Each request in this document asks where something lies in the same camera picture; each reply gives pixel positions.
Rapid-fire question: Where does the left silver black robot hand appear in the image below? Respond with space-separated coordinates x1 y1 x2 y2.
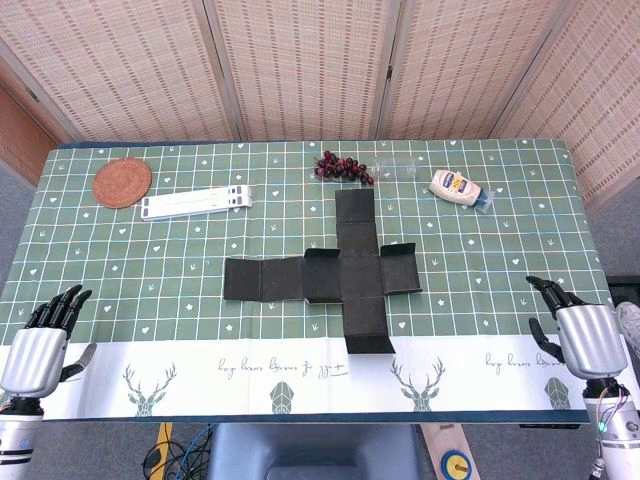
0 283 98 401

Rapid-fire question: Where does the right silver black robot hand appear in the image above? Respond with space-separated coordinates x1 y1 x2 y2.
525 275 629 384

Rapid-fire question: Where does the black foldable cardboard box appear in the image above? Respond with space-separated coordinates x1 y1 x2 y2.
223 188 421 355

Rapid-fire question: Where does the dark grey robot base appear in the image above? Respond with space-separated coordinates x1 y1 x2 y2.
206 423 422 480

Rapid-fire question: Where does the white sneaker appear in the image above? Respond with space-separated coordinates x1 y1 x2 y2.
615 301 640 361

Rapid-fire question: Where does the green checked deer tablecloth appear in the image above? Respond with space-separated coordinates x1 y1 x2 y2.
0 138 626 424

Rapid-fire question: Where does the wooden board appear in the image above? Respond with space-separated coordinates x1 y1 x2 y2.
419 423 482 480

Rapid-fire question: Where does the yellow and blue disc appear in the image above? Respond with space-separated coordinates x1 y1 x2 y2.
438 449 474 480

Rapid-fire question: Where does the round woven rattan coaster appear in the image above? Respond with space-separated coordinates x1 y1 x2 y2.
91 157 153 208

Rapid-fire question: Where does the mayonnaise squeeze bottle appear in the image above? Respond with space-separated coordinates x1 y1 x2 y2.
428 169 494 215

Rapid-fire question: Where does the white folding laptop stand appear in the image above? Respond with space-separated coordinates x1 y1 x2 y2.
140 184 253 222

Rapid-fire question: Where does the brown wooden door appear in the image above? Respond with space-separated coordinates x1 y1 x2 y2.
0 82 59 187

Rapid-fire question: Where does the woven bamboo screen panel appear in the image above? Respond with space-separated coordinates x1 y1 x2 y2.
202 0 406 142
0 0 241 144
374 0 584 141
492 0 640 211

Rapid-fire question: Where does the clear plastic cup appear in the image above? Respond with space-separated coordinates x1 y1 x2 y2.
372 155 420 181

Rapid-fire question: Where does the bunch of dark red grapes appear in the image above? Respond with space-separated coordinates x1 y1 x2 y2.
313 149 375 186

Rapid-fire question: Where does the black floor cable tangle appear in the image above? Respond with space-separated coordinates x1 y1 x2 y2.
142 439 211 480

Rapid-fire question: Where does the blue floor cable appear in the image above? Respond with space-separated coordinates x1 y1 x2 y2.
179 424 217 480

